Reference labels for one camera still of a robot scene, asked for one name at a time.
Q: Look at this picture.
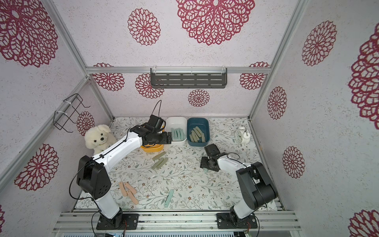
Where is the white twin-bell alarm clock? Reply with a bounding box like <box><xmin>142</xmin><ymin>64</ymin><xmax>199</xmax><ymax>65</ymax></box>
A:
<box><xmin>235</xmin><ymin>126</ymin><xmax>251</xmax><ymax>145</ymax></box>

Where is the teal plastic storage box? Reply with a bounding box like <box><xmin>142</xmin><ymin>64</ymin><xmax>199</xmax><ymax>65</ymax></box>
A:
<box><xmin>187</xmin><ymin>118</ymin><xmax>210</xmax><ymax>147</ymax></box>

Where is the white plush dog toy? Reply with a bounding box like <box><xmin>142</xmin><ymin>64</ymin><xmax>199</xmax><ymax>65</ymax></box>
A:
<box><xmin>84</xmin><ymin>124</ymin><xmax>117</xmax><ymax>155</ymax></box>

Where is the pink folding knife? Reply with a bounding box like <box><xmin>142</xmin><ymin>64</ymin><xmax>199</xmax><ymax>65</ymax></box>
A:
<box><xmin>126</xmin><ymin>190</ymin><xmax>139</xmax><ymax>205</ymax></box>
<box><xmin>122</xmin><ymin>182</ymin><xmax>137</xmax><ymax>195</ymax></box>
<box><xmin>119</xmin><ymin>182</ymin><xmax>128</xmax><ymax>197</ymax></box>

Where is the yellow plastic storage box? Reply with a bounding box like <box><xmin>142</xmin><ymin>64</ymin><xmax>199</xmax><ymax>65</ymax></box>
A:
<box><xmin>141</xmin><ymin>144</ymin><xmax>164</xmax><ymax>153</ymax></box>

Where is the black wire wall rack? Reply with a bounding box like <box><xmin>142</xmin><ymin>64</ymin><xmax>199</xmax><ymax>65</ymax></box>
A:
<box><xmin>52</xmin><ymin>93</ymin><xmax>90</xmax><ymax>133</ymax></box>

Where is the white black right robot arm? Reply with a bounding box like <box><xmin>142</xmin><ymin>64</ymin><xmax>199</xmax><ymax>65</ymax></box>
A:
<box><xmin>200</xmin><ymin>144</ymin><xmax>278</xmax><ymax>225</ymax></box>

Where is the white plastic storage box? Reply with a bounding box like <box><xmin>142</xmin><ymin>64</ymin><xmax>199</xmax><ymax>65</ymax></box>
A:
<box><xmin>165</xmin><ymin>117</ymin><xmax>187</xmax><ymax>146</ymax></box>

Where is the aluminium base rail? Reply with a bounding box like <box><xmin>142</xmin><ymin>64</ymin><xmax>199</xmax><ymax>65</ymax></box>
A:
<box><xmin>52</xmin><ymin>211</ymin><xmax>302</xmax><ymax>234</ymax></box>

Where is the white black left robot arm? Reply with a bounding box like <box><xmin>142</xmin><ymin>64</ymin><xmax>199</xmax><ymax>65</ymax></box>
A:
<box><xmin>76</xmin><ymin>125</ymin><xmax>172</xmax><ymax>220</ymax></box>

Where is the grey wall shelf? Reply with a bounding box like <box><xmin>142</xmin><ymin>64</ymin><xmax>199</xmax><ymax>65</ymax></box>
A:
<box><xmin>150</xmin><ymin>67</ymin><xmax>228</xmax><ymax>89</ymax></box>

